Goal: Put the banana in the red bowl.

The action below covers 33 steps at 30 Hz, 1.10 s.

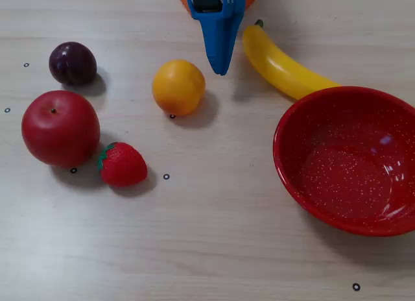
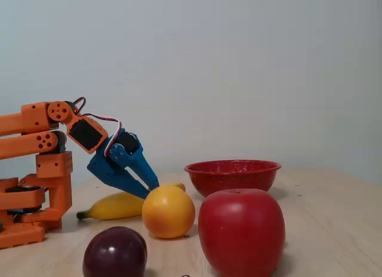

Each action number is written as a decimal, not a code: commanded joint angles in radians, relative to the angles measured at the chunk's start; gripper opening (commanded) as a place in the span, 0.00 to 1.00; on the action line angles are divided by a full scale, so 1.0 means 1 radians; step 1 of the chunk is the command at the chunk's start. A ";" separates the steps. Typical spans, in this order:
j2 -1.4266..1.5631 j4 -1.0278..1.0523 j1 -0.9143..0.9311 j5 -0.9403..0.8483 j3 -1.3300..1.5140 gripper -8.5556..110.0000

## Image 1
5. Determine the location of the red toy strawberry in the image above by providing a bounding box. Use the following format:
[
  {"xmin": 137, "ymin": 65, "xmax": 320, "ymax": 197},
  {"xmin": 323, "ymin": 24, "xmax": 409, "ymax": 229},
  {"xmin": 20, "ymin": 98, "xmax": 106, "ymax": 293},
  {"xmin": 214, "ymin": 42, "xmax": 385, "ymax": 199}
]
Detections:
[{"xmin": 97, "ymin": 141, "xmax": 148, "ymax": 188}]

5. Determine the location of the yellow toy banana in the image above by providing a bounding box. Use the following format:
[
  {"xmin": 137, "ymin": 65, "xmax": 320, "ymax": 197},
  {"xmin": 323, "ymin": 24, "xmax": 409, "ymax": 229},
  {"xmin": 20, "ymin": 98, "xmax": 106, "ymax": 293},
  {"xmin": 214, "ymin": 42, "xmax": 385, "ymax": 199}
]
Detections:
[{"xmin": 242, "ymin": 19, "xmax": 343, "ymax": 102}]

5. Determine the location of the red speckled bowl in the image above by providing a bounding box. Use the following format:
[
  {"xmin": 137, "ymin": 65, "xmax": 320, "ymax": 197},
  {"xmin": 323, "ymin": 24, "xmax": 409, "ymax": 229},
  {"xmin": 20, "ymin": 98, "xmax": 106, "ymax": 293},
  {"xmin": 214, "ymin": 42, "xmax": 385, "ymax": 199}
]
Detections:
[{"xmin": 272, "ymin": 86, "xmax": 415, "ymax": 238}]

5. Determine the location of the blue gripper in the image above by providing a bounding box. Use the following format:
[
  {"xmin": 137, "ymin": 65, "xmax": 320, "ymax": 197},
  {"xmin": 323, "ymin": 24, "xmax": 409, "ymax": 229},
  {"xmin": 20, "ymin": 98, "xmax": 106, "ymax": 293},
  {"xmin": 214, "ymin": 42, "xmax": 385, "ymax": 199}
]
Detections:
[{"xmin": 185, "ymin": 0, "xmax": 248, "ymax": 76}]

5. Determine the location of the dark purple toy plum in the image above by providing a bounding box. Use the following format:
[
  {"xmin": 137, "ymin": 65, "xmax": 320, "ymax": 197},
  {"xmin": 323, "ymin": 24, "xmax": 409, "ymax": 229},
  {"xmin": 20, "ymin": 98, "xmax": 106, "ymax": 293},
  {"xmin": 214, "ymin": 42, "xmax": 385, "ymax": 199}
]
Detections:
[{"xmin": 48, "ymin": 41, "xmax": 99, "ymax": 87}]

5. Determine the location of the yellow-orange toy fruit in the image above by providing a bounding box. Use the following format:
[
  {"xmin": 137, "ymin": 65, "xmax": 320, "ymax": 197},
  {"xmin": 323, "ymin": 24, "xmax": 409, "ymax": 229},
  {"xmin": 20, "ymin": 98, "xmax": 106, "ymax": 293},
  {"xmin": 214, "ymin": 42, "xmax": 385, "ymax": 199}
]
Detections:
[{"xmin": 151, "ymin": 58, "xmax": 207, "ymax": 117}]

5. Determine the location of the red toy apple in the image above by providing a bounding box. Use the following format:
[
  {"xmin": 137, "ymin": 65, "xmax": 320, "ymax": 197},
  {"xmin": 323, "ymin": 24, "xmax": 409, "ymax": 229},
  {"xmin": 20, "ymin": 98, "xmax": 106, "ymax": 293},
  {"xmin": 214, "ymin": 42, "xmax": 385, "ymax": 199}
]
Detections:
[{"xmin": 21, "ymin": 90, "xmax": 102, "ymax": 169}]

